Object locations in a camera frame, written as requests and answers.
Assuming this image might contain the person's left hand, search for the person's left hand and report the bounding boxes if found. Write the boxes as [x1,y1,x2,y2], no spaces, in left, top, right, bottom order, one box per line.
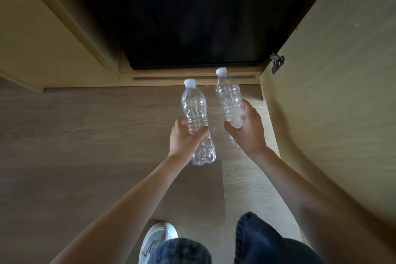
[168,119,210,166]

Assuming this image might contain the person's right hand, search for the person's right hand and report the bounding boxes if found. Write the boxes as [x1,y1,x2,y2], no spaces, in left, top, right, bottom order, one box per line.
[224,99,268,157]

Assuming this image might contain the clear plastic water bottle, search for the clear plastic water bottle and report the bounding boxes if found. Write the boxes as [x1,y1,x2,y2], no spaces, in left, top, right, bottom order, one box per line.
[215,67,246,147]
[181,79,216,166]

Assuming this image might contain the person's left forearm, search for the person's left forearm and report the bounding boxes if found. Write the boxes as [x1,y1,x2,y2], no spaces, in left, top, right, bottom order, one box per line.
[49,155,189,264]

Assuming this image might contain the person's right forearm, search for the person's right forearm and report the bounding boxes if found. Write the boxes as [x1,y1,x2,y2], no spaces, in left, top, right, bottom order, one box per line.
[249,146,396,264]

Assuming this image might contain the metal door hinge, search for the metal door hinge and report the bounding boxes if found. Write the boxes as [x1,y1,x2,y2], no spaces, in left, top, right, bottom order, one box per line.
[270,53,286,75]

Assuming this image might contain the white sneaker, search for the white sneaker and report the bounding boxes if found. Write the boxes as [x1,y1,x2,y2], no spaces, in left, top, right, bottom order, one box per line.
[138,222,179,264]

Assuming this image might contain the light wooden cabinet door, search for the light wooden cabinet door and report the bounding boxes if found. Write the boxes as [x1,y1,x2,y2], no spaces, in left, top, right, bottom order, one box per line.
[259,0,396,236]

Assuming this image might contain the dark blue jeans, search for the dark blue jeans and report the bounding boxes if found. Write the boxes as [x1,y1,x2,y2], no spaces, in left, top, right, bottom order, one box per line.
[148,211,326,264]

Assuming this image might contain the black mini fridge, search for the black mini fridge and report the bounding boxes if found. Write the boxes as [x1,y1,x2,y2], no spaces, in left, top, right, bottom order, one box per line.
[61,0,344,70]

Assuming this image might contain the light wooden cabinet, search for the light wooden cabinet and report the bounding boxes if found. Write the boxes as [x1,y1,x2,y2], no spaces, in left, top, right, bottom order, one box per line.
[0,0,270,94]

